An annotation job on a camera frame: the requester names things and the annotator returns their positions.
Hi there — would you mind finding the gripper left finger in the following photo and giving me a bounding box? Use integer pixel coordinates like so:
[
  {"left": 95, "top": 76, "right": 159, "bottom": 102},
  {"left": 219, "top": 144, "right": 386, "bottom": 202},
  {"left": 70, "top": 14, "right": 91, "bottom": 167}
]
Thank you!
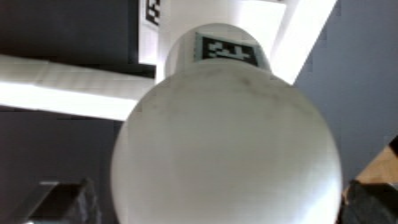
[{"left": 0, "top": 178, "right": 105, "bottom": 224}]

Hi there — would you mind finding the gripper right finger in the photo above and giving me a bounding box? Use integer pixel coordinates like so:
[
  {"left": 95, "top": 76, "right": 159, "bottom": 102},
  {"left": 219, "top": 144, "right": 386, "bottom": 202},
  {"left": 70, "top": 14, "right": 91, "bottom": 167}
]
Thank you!
[{"left": 340, "top": 181, "right": 398, "bottom": 224}]

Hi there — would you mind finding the white lamp bulb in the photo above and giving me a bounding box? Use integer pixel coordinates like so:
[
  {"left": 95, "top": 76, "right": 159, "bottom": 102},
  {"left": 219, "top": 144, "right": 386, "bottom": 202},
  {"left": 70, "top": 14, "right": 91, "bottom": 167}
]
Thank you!
[{"left": 109, "top": 22, "right": 345, "bottom": 224}]

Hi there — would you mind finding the white lamp base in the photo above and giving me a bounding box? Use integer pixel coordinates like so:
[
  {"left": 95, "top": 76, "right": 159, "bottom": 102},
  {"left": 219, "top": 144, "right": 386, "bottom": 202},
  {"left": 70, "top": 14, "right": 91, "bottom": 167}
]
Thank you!
[{"left": 139, "top": 0, "right": 287, "bottom": 83}]

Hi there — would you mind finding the white L-shaped corner fence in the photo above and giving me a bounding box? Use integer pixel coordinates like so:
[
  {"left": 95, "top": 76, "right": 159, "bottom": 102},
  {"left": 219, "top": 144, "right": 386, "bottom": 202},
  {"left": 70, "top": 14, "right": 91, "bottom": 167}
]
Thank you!
[{"left": 0, "top": 0, "right": 338, "bottom": 121}]

